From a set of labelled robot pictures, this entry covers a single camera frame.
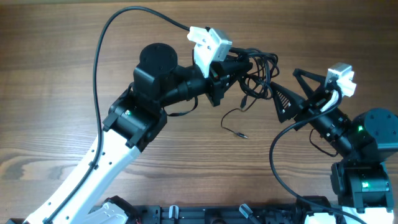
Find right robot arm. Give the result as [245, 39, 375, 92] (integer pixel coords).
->
[271, 63, 397, 223]

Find black USB cables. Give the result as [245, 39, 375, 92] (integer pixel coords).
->
[220, 47, 280, 139]

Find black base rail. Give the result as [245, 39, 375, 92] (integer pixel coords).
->
[86, 203, 343, 224]

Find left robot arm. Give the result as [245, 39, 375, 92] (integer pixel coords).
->
[25, 43, 252, 223]

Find right camera black cable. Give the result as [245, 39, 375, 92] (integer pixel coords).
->
[269, 90, 368, 224]

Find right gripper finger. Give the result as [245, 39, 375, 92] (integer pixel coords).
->
[271, 82, 305, 123]
[292, 68, 328, 99]

